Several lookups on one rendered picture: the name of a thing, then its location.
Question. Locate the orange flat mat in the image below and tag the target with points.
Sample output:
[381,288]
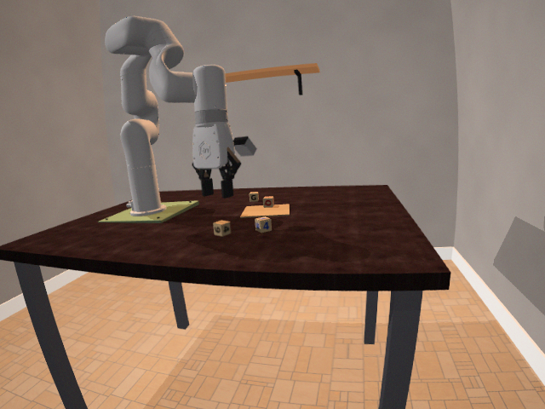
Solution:
[260,211]

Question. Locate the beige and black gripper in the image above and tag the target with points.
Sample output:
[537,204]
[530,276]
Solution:
[212,147]

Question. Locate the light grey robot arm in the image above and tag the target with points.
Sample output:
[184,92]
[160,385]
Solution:
[208,90]

